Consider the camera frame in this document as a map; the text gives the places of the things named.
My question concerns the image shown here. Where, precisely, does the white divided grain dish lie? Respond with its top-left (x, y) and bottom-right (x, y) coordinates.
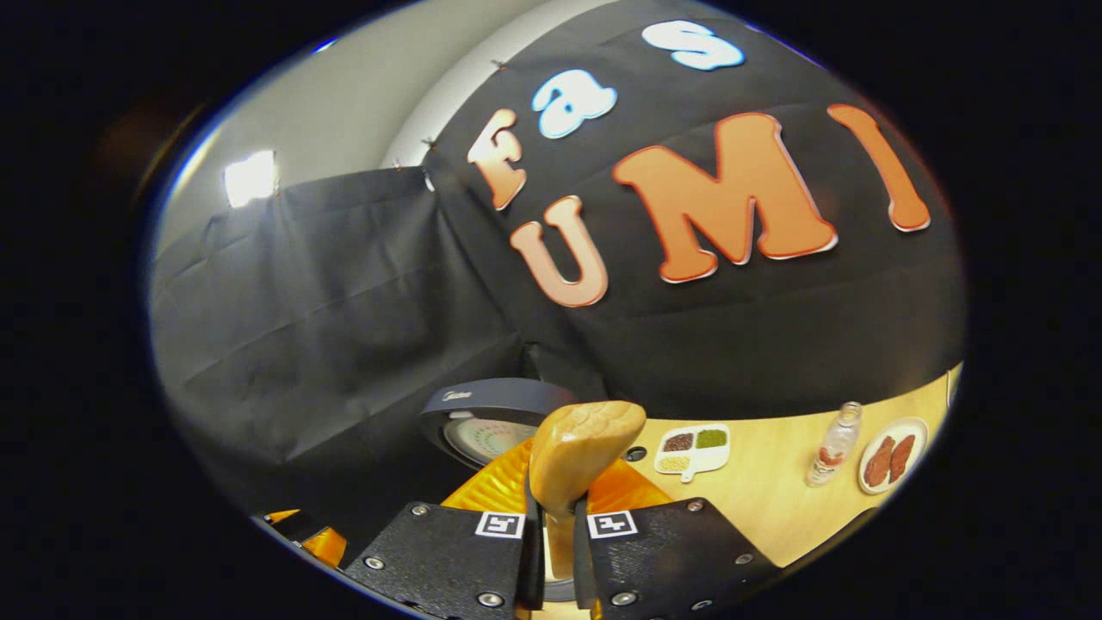
top-left (653, 423), bottom-right (732, 483)

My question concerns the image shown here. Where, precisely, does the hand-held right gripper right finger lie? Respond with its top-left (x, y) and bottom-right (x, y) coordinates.
top-left (573, 456), bottom-right (780, 620)

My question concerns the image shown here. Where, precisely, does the ceiling light panel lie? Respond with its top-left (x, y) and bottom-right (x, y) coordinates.
top-left (222, 150), bottom-right (279, 210)

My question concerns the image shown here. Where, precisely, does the clear drink bottle red label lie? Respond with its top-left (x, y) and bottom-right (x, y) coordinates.
top-left (806, 401), bottom-right (864, 488)

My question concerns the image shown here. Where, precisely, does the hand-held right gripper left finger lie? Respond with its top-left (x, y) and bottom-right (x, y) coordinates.
top-left (344, 435), bottom-right (545, 620)

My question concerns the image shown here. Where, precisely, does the dark grey rice cooker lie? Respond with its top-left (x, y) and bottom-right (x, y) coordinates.
top-left (419, 377), bottom-right (579, 473)

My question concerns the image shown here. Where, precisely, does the red meat piece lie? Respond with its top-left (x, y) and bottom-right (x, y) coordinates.
top-left (864, 436), bottom-right (896, 488)
top-left (888, 435), bottom-right (917, 483)

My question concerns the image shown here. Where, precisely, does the black backdrop cloth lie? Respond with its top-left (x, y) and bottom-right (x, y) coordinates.
top-left (146, 0), bottom-right (965, 518)

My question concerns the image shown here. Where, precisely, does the white round plate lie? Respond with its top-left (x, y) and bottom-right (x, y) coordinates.
top-left (857, 417), bottom-right (930, 495)

